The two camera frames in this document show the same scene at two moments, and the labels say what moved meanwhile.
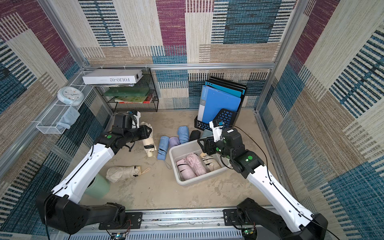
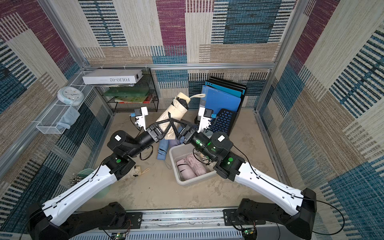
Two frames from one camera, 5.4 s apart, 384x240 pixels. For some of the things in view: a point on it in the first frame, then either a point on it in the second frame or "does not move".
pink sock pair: [197, 164] does not move
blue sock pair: [162, 151] does not move
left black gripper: [144, 131] to [154, 136]
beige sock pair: [210, 163] does not move
